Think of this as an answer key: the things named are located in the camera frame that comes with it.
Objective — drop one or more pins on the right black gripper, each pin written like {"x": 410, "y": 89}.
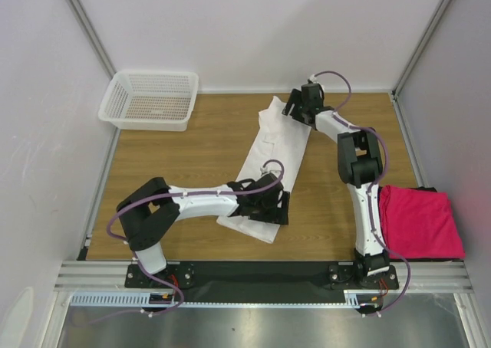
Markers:
{"x": 293, "y": 105}

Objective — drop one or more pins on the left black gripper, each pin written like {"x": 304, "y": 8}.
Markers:
{"x": 276, "y": 216}

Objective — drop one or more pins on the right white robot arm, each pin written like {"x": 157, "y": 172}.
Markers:
{"x": 360, "y": 167}

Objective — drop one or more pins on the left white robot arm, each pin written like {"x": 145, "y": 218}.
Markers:
{"x": 148, "y": 213}

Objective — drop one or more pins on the folded pink t shirt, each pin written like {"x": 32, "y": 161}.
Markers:
{"x": 397, "y": 209}

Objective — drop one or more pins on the folded black t shirt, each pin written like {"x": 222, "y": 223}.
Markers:
{"x": 437, "y": 234}

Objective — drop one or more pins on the white plastic basket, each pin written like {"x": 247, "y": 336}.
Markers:
{"x": 150, "y": 100}

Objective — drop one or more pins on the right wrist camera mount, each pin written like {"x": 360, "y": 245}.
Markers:
{"x": 313, "y": 79}

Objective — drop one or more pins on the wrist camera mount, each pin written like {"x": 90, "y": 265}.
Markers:
{"x": 313, "y": 79}
{"x": 270, "y": 168}

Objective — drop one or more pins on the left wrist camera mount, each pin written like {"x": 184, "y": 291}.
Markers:
{"x": 270, "y": 168}

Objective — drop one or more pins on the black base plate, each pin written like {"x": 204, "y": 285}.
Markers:
{"x": 272, "y": 282}

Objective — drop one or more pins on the right corner aluminium post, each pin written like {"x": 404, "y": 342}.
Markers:
{"x": 425, "y": 39}

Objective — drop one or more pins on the corner aluminium post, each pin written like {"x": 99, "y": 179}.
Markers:
{"x": 425, "y": 39}
{"x": 86, "y": 25}

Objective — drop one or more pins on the aluminium frame rail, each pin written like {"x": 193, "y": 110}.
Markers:
{"x": 122, "y": 284}

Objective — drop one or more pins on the left corner aluminium post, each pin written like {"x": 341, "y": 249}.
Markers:
{"x": 86, "y": 25}

